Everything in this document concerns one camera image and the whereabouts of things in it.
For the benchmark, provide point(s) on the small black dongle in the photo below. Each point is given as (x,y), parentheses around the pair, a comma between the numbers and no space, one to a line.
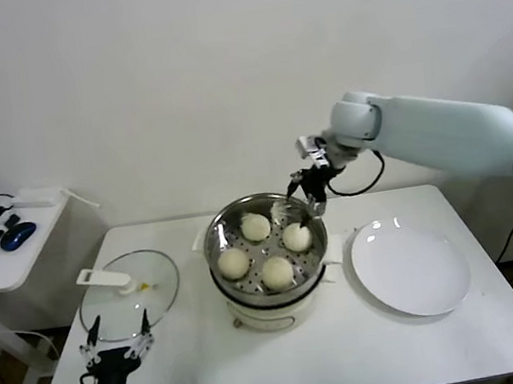
(12,220)

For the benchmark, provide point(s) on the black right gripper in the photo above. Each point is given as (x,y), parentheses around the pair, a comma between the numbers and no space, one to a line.
(317,181)

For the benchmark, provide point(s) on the large white plate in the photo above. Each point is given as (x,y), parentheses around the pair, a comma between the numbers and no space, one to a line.
(410,266)

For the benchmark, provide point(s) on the white rectangular power box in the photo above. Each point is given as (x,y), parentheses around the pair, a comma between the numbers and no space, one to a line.
(37,198)

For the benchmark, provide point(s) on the white electric cooker base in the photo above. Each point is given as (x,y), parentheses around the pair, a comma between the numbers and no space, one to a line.
(265,319)

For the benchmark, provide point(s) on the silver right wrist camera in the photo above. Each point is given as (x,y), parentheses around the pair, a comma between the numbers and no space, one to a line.
(313,150)

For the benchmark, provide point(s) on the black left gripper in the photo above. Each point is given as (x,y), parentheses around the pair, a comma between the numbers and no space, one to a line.
(111,375)

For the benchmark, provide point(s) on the white steamed baozi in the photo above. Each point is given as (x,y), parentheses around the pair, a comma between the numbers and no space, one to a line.
(297,239)
(277,273)
(256,228)
(234,264)

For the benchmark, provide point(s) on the blue computer mouse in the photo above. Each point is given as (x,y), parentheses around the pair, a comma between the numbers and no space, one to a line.
(18,236)

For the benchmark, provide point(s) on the perforated steel steamer basket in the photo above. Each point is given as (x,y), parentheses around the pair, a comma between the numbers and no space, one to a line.
(224,234)

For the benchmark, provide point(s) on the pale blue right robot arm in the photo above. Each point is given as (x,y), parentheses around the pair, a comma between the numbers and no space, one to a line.
(444,132)

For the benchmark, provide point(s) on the white side table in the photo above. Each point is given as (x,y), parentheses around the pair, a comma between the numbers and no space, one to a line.
(18,266)

